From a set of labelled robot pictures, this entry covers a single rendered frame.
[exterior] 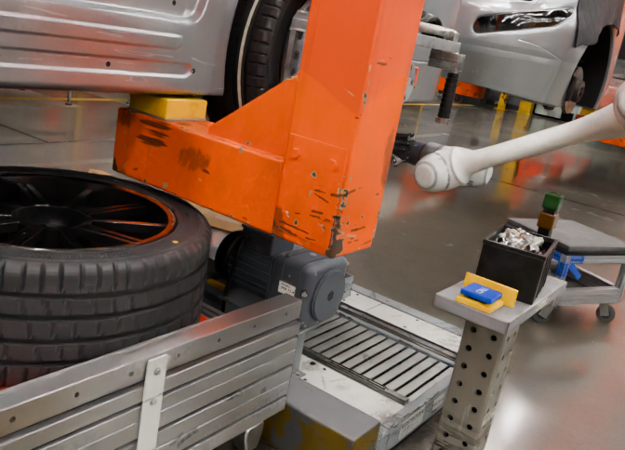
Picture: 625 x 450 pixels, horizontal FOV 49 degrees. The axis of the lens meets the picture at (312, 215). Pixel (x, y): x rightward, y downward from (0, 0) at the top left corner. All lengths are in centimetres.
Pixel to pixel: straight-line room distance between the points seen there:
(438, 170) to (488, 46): 257
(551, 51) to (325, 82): 322
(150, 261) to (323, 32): 54
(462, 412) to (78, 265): 97
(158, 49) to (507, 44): 305
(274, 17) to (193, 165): 45
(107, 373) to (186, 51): 81
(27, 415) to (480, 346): 100
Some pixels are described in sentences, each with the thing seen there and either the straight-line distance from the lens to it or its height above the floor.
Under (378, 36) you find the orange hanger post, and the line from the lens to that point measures 128.
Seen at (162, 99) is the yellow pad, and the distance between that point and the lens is 164.
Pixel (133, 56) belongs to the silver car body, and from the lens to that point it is 154.
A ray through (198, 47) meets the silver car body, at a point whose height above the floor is 85.
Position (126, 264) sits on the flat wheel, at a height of 50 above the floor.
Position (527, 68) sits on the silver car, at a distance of 440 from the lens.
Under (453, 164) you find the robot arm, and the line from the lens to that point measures 186.
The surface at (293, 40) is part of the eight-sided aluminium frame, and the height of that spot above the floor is 91.
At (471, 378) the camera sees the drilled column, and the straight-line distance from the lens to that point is 168.
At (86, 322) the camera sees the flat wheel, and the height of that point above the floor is 40.
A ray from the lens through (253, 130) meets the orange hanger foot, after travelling 146.
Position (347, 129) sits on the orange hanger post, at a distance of 130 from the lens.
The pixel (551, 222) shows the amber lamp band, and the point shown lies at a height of 59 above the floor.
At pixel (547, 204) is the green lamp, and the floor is 63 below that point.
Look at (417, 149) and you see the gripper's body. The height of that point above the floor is 65.
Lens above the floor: 95
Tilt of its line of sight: 15 degrees down
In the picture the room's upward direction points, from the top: 11 degrees clockwise
